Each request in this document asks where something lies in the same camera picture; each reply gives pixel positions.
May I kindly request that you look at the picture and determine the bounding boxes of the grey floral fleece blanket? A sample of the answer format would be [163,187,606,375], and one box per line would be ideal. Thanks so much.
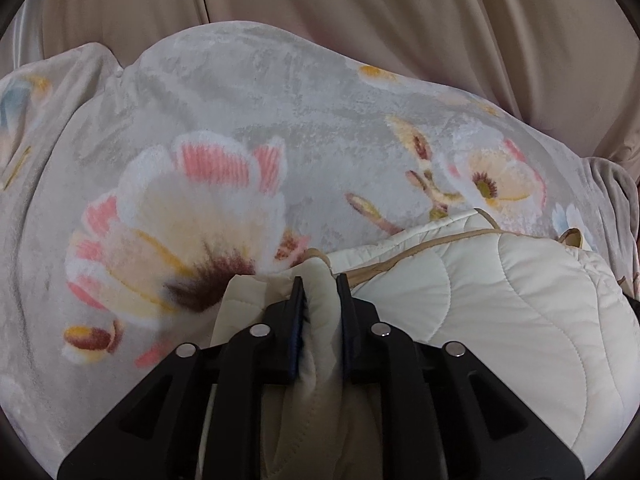
[0,25,640,480]

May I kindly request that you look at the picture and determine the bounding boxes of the cream quilted jacket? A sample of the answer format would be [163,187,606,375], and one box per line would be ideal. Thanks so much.
[207,207,640,480]

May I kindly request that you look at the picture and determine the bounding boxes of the silvery white curtain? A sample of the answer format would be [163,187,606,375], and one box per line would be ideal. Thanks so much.
[7,2,47,61]

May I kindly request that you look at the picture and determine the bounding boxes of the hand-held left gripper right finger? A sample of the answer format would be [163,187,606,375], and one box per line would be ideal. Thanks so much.
[336,274,585,480]

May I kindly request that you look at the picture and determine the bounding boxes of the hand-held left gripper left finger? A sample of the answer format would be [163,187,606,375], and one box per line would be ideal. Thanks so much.
[57,276,307,480]

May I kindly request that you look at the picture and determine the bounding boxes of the beige curtain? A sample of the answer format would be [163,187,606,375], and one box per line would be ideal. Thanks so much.
[0,0,640,161]

